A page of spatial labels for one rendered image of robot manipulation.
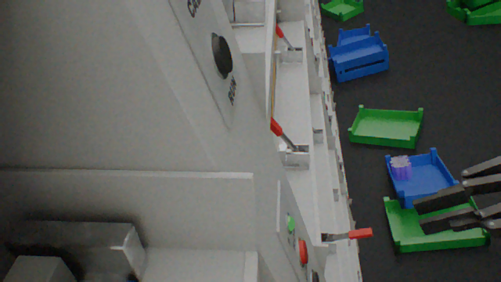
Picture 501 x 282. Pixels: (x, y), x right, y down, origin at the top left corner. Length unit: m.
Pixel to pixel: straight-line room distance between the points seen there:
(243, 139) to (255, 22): 0.21
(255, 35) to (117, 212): 0.23
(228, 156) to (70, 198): 0.07
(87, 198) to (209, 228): 0.05
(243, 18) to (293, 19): 0.50
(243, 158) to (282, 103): 0.42
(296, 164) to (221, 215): 0.33
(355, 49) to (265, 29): 2.13
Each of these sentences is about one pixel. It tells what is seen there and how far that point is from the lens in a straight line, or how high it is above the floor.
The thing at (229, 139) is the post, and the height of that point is 1.20.
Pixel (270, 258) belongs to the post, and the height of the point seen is 1.13.
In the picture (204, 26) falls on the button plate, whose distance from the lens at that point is 0.16.
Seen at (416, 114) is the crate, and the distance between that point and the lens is 1.97.
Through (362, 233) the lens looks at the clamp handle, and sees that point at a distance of 0.62.
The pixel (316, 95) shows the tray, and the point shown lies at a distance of 0.95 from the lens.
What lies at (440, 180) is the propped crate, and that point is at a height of 0.05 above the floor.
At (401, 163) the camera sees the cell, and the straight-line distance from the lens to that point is 1.67.
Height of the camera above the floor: 1.30
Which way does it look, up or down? 38 degrees down
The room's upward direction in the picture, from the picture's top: 24 degrees counter-clockwise
